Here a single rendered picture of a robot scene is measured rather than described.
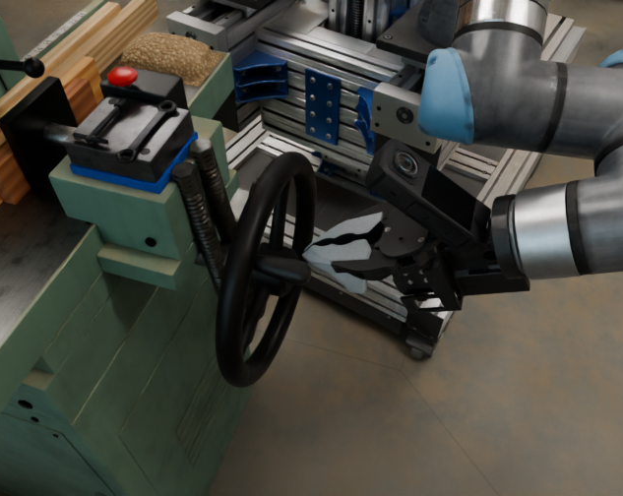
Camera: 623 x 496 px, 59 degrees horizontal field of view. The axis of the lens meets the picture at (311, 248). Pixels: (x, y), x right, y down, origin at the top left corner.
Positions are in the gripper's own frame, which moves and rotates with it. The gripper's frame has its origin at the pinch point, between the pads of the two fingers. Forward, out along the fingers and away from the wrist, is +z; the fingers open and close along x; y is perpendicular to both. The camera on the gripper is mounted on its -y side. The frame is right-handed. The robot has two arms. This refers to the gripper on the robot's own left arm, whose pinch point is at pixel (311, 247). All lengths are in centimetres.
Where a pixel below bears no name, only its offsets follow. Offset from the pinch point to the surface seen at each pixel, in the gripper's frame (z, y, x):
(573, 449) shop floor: -3, 107, 32
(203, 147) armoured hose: 8.7, -11.7, 5.1
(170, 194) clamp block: 10.0, -11.0, -1.3
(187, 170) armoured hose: 8.6, -11.7, 1.2
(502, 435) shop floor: 11, 99, 31
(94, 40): 33.3, -22.2, 25.0
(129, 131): 12.5, -17.2, 1.9
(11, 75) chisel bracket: 25.4, -26.2, 5.1
